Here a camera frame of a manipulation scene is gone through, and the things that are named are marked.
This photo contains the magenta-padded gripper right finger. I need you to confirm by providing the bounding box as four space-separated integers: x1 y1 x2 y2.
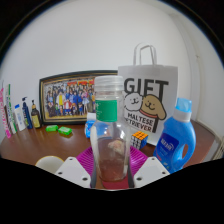
128 145 171 190

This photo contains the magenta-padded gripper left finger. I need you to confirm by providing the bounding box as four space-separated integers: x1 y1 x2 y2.
54 145 98 190

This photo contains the clear green-labelled drink bottle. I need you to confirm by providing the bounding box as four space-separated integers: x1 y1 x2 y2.
89 75 132 183

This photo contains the colourful puzzle cube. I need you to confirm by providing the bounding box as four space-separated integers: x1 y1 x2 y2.
130 130 149 150

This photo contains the flat round red coaster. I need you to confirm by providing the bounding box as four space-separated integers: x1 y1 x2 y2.
99 179 130 191

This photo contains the blue detergent bottle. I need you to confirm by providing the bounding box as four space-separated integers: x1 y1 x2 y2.
152 97 197 174

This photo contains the blue tissue pack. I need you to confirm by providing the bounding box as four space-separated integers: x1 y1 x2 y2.
84 112 98 139

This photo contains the dark wooden side table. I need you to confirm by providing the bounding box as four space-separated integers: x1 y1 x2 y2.
191 119 222 164

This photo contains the amber pump bottle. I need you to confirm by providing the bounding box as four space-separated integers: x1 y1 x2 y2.
30 99 42 130

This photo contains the white radiator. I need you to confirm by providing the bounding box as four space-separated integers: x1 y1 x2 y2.
213 135 224 161

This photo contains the framed group photo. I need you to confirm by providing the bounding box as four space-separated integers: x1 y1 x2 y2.
38 69 118 126

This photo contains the white bottle with blue cap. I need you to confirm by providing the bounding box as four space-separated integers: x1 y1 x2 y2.
13 103 27 132

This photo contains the white printed paper gift bag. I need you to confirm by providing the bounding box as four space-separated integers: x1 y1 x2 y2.
117 42 179 147

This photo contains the white and green shuttlecock tube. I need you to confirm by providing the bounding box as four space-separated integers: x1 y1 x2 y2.
4 83 18 135

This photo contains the pink shuttlecock tube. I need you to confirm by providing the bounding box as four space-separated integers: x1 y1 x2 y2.
0 87 12 139

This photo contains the white mug with yellow handle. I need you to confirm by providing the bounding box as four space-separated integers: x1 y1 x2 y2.
34 155 65 175

